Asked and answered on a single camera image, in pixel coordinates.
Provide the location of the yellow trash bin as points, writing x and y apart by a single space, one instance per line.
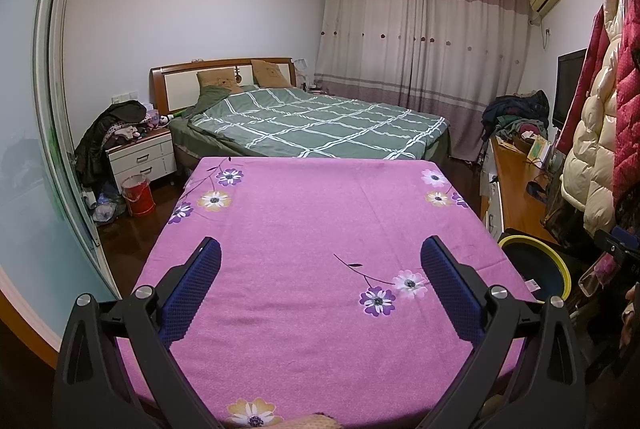
541 267

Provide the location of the black television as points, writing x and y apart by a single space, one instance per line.
567 75

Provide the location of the right brown pillow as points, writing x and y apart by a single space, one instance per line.
268 75

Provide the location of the wooden desk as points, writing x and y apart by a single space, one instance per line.
520 211

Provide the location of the cream puffer jacket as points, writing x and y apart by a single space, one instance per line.
587 180

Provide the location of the sliding wardrobe door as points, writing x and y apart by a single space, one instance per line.
49 252

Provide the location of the pile of dark clothes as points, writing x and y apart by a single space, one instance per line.
92 167

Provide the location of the wooden headboard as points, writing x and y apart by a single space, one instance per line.
176 87

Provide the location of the red puffer jacket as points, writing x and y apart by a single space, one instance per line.
626 158

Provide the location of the pink white curtain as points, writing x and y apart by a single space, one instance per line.
449 58

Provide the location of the red bucket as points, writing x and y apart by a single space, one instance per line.
138 196

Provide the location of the clothes pile on desk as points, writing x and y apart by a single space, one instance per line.
507 112

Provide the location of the pink floral tablecloth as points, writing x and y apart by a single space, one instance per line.
321 304

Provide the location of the white nightstand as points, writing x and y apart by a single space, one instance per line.
152 157

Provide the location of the bed with green quilt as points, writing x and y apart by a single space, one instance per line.
294 123

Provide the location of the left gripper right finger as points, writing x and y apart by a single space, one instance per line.
524 369

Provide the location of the left brown pillow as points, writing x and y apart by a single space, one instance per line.
225 78

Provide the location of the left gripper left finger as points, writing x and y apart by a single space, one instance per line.
92 388

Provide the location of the brown pillow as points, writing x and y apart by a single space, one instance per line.
225 78
268 75

